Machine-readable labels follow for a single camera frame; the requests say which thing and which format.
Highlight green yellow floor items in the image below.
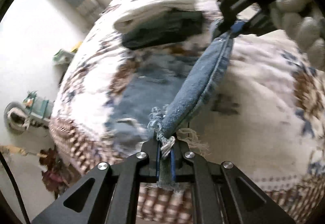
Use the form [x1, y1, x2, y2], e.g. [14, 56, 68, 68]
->
[52, 41, 83, 66]

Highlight patterned white brown bedspread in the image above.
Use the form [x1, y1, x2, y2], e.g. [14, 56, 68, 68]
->
[50, 0, 324, 223]

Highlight white gloved right hand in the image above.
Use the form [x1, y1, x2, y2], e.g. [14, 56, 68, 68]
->
[269, 0, 324, 70]

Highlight blue denim jeans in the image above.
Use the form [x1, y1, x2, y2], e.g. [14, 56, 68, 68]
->
[105, 20, 244, 191]

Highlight round grey floor object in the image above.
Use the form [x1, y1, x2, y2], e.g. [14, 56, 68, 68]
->
[3, 102, 30, 135]

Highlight folded cream garment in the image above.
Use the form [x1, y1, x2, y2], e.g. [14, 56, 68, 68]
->
[114, 0, 197, 34]

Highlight black cable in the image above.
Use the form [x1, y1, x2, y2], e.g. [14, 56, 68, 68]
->
[0, 151, 31, 224]

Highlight folded black garment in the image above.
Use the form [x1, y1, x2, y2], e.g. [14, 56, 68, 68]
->
[122, 9, 204, 50]

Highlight dark red floor clutter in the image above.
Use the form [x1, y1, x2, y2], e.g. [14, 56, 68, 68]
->
[39, 148, 81, 200]

